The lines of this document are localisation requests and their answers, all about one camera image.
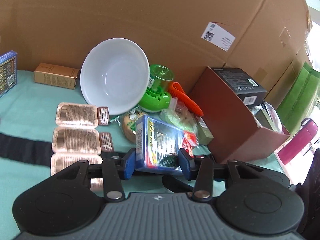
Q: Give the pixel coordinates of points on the dark green box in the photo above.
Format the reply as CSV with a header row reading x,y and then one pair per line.
x,y
262,118

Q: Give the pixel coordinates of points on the olive green small box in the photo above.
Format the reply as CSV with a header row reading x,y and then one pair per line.
x,y
203,132

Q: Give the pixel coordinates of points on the green round snack packet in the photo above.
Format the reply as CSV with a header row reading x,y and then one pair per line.
x,y
128,127

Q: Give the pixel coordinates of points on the brown cardboard box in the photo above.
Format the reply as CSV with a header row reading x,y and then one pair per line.
x,y
225,130

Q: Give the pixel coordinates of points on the copper foil sachet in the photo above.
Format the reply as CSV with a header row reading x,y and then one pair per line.
x,y
67,162
75,140
75,113

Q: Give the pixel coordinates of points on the red and blue card box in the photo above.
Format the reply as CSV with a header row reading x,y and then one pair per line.
x,y
160,140

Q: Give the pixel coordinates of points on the black charger box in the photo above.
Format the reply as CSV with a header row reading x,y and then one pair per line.
x,y
240,82

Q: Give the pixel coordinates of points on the large cardboard box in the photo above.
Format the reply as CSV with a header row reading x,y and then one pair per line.
x,y
125,12

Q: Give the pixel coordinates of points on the blue card box gold print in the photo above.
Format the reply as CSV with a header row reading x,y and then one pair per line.
x,y
8,72

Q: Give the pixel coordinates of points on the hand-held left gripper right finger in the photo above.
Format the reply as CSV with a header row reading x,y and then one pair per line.
x,y
184,163

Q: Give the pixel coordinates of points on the gold small box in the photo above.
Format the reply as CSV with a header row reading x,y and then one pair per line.
x,y
55,76

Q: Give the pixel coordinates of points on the small cardboard box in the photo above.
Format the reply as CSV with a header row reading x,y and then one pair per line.
x,y
282,85

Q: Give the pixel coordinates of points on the white shipping label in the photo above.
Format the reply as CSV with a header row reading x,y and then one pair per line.
x,y
220,38

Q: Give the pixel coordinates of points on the teal desktop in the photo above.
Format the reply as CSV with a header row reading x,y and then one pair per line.
x,y
30,110

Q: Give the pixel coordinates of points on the person's dark clothing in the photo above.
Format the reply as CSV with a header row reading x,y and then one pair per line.
x,y
313,192

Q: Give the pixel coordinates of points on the green corrugated bag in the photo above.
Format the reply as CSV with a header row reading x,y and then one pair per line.
x,y
300,97

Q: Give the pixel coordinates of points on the red snack packet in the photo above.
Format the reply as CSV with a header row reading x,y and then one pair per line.
x,y
190,140

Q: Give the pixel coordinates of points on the white bowl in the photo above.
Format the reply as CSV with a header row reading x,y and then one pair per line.
x,y
112,75

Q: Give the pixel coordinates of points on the green plastic container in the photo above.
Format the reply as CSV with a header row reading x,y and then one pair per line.
x,y
155,97

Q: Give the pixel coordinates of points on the pink bottle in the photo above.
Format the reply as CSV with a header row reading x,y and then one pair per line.
x,y
300,142

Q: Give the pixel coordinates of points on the green snack bag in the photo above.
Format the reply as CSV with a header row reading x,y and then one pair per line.
x,y
177,120

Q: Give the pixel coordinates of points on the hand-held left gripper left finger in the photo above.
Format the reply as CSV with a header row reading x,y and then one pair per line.
x,y
128,163

